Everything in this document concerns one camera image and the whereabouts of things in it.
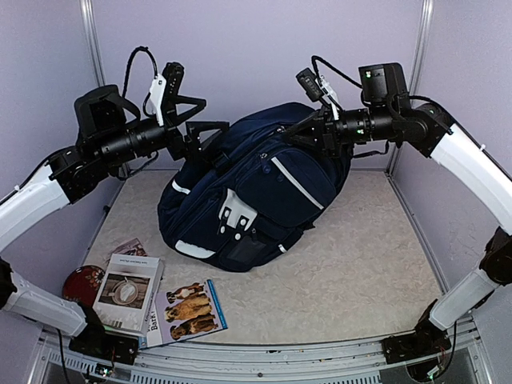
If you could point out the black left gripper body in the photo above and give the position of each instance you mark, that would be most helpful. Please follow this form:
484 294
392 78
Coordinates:
177 146

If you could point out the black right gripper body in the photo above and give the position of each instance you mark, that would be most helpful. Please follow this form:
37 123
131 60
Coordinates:
333 140

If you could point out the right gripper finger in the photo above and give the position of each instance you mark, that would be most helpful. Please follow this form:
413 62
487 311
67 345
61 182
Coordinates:
306 124
308 142

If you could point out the navy blue student backpack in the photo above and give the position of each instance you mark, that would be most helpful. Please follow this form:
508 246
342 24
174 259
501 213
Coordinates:
253 195

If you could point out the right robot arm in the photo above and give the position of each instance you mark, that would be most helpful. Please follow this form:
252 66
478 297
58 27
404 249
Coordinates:
388 115

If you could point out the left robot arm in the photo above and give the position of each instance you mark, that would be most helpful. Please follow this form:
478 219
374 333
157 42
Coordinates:
111 133

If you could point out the purple picture card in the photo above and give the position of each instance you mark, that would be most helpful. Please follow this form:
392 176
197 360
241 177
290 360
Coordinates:
132 247

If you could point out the blue dog cover book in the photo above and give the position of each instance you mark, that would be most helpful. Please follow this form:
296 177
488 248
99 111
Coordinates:
188 312

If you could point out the white afternoon tea book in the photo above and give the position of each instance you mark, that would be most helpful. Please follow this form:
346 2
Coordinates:
125 297

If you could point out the red floral round tin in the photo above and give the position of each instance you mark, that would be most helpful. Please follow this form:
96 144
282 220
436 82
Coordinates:
83 284

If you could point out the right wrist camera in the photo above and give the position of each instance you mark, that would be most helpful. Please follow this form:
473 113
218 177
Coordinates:
317 89

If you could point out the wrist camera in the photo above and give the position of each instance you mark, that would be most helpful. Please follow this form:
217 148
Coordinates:
164 90
317 89

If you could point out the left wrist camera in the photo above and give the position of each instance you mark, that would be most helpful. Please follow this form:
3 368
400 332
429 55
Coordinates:
164 90

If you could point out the left aluminium frame post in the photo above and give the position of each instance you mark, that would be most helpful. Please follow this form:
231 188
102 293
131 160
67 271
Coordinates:
89 25

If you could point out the aluminium frame post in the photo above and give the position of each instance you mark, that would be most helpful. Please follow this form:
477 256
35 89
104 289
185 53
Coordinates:
89 25
421 44

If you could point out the right aluminium frame post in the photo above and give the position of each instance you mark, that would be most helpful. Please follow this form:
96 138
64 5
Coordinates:
421 44

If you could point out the front aluminium rail base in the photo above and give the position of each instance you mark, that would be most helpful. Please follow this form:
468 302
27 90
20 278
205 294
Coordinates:
355 361

